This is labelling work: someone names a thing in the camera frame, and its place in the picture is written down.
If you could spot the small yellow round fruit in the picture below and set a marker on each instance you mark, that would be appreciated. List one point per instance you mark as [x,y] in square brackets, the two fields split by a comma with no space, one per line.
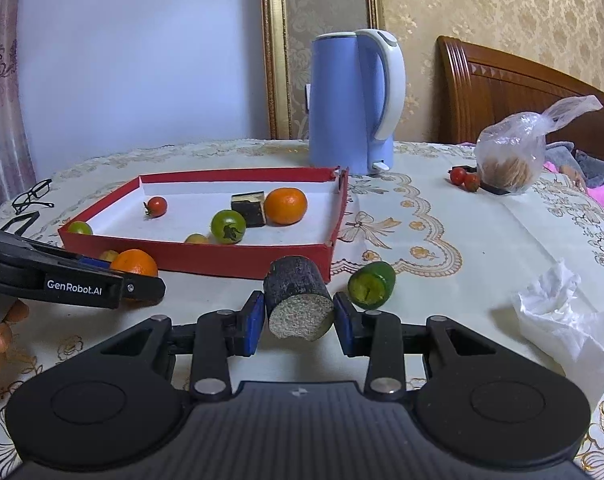
[196,239]
[108,255]

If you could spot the small sugarcane piece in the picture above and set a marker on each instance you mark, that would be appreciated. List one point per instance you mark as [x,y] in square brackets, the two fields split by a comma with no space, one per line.
[249,207]

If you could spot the clear plastic bag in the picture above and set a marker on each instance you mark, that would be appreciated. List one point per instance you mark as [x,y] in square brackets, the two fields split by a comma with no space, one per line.
[512,155]

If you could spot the black eyeglasses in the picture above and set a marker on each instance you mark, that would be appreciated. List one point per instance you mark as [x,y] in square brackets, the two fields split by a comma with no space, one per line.
[29,195]

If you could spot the red cardboard box tray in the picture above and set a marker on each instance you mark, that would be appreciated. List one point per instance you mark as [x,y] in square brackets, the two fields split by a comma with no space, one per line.
[231,260]

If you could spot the small green round fruit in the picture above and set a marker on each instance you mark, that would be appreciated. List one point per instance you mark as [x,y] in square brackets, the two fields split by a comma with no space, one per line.
[80,227]

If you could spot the green lime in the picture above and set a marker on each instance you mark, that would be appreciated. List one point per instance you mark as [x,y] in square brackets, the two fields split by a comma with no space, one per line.
[372,285]

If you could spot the blue electric kettle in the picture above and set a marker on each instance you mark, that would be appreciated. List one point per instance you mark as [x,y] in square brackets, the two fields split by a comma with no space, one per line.
[352,105]

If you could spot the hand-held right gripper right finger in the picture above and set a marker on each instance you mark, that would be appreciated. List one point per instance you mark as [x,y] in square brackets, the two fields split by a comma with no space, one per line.
[343,322]

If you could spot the white crumpled tissue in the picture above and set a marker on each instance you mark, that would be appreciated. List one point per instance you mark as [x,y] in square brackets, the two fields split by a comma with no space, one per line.
[567,330]

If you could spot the small flat black object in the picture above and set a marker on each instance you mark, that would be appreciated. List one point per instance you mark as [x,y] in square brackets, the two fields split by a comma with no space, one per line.
[492,188]

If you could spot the orange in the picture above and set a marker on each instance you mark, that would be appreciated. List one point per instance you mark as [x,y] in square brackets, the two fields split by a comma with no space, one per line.
[134,262]
[285,205]

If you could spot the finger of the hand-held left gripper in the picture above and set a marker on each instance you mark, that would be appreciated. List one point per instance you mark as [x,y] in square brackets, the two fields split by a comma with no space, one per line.
[95,263]
[144,289]

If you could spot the patterned curtain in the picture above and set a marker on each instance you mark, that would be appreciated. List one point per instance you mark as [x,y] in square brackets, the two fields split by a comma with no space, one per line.
[1,85]

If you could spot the red cherry tomato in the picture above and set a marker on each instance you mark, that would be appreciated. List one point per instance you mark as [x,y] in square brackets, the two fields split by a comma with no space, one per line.
[472,182]
[458,175]

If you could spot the cream embroidered tablecloth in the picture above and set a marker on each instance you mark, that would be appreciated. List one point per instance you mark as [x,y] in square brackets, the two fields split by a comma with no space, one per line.
[457,270]

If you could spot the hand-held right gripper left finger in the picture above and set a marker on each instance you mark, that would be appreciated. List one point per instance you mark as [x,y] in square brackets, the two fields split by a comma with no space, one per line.
[254,322]

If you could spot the golden wall frame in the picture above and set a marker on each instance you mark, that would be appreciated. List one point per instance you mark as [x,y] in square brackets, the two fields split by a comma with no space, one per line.
[322,0]

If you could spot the grey cloth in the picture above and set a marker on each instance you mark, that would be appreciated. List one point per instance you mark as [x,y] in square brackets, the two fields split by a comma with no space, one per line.
[594,165]

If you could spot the large sugarcane piece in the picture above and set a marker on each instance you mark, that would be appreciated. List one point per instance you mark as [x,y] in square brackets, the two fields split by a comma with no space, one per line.
[297,300]

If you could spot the wooden bed headboard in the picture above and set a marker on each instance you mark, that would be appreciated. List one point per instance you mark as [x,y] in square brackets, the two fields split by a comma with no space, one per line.
[487,85]

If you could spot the green tomato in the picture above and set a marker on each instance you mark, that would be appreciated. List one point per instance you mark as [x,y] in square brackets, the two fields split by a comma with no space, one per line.
[228,226]

